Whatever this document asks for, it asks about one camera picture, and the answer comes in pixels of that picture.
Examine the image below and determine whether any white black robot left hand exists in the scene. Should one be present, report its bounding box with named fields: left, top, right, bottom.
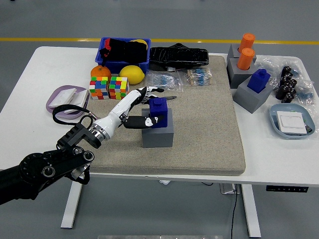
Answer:
left=93, top=86, right=165, bottom=140

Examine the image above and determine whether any blue square seal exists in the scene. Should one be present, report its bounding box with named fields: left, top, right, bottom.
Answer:
left=246, top=69, right=271, bottom=94
left=148, top=97, right=168, bottom=129

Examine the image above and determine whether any grey seal holder block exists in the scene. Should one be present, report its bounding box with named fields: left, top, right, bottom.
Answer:
left=233, top=74, right=274, bottom=115
left=226, top=58, right=256, bottom=89
left=141, top=107, right=174, bottom=148
left=227, top=44, right=257, bottom=63

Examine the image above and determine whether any orange cylinder seal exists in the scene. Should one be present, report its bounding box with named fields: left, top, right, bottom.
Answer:
left=236, top=47, right=256, bottom=71
left=238, top=33, right=256, bottom=53

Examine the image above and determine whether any multicolour puzzle cube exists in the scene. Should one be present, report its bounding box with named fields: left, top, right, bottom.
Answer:
left=89, top=76, right=110, bottom=101
left=108, top=76, right=130, bottom=101

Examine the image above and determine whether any yellow lemon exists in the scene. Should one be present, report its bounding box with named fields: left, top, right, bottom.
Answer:
left=119, top=65, right=146, bottom=84

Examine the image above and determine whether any orange fruit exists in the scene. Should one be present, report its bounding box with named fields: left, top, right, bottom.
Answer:
left=90, top=65, right=112, bottom=80

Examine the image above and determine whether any blue plastic bin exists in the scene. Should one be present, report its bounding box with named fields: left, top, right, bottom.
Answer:
left=95, top=37, right=152, bottom=75

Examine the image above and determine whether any clear bag of blue resistors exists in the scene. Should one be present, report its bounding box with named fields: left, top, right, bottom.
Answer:
left=144, top=71, right=184, bottom=93

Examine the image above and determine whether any black cloth bag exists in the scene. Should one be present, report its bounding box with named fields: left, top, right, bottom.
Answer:
left=99, top=37, right=148, bottom=63

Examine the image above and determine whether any purple tray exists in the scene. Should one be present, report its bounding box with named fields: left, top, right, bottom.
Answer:
left=45, top=85, right=90, bottom=120

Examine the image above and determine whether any black wrapped flat package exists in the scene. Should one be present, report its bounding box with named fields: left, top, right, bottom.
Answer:
left=149, top=42, right=209, bottom=71

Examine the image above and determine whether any grey-brown fabric mat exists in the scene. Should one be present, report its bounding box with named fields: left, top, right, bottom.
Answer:
left=73, top=55, right=246, bottom=176

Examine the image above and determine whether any clear bag of taped resistors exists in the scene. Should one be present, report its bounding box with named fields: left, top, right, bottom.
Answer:
left=179, top=67, right=214, bottom=87

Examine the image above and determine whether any white table leg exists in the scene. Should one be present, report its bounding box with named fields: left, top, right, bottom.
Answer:
left=240, top=184, right=262, bottom=238
left=60, top=175, right=85, bottom=229

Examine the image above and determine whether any grey box under table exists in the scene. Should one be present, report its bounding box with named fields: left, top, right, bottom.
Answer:
left=219, top=183, right=241, bottom=195

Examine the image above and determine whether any clear plastic bag of parts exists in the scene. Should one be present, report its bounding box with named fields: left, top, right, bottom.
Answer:
left=256, top=55, right=315, bottom=106

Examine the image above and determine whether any light blue tray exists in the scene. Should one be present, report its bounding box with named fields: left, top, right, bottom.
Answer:
left=269, top=103, right=316, bottom=139

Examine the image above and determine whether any black table height controller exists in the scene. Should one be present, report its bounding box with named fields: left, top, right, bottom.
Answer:
left=265, top=185, right=309, bottom=193

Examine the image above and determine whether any white switch panel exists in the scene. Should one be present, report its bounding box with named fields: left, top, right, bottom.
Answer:
left=276, top=111, right=308, bottom=135
left=48, top=88, right=77, bottom=109
left=64, top=89, right=90, bottom=114

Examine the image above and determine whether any red strap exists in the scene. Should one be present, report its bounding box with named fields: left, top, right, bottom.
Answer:
left=103, top=39, right=111, bottom=59

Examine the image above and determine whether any black power cable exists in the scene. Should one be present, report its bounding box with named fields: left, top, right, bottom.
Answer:
left=230, top=183, right=240, bottom=239

